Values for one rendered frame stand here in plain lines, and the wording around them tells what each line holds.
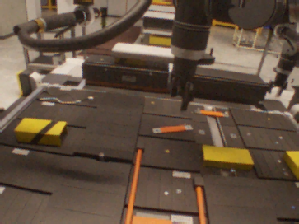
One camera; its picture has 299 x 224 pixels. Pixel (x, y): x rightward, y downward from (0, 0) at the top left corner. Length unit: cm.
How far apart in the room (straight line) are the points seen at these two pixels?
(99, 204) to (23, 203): 19
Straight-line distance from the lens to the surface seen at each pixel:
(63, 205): 57
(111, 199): 57
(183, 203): 59
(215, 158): 70
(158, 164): 66
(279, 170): 81
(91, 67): 109
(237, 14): 55
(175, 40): 63
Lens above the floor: 148
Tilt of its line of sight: 32 degrees down
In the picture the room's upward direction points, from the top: 6 degrees clockwise
